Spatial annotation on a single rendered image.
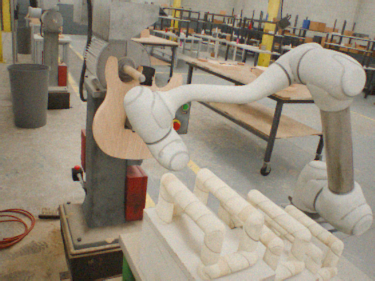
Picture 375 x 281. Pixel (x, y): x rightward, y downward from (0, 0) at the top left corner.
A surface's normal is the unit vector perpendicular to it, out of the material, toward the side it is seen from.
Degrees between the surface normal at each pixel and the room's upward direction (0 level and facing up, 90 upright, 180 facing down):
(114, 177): 90
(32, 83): 93
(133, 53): 83
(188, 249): 0
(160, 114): 87
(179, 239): 0
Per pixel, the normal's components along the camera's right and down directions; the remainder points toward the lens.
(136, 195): 0.44, 0.39
